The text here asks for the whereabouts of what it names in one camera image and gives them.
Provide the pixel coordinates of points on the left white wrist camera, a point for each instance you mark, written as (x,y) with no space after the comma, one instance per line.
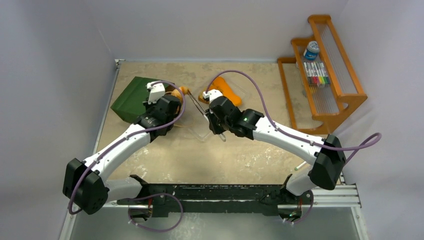
(156,91)

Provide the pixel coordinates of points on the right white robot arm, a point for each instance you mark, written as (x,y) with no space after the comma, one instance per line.
(325,163)

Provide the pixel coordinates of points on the metal tongs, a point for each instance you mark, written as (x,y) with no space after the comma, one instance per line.
(203,112)

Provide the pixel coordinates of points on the aluminium frame rail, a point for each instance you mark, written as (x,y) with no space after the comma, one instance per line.
(342,195)

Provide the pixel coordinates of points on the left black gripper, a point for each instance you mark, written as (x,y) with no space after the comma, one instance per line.
(148,107)

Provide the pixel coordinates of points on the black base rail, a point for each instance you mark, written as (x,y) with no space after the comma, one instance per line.
(266,199)

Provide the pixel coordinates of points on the green white marker pen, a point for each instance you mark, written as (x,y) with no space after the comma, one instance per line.
(300,166)

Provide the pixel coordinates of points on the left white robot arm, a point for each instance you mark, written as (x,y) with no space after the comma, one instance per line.
(86,181)

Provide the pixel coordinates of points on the coloured marker set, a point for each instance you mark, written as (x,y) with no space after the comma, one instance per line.
(316,74)

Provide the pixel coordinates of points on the clear plastic tray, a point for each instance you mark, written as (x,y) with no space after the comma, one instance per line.
(192,119)

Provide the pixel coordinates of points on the orange wooden shelf rack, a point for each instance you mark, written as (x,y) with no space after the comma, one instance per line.
(314,110)

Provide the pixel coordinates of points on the fake croissant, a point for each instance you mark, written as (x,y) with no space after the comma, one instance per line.
(180,93)

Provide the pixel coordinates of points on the blue white jar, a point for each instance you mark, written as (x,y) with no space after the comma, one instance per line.
(311,51)

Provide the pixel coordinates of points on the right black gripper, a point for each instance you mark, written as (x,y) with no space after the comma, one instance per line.
(214,110)

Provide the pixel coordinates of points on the green paper bag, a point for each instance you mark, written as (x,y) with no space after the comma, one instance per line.
(129,104)

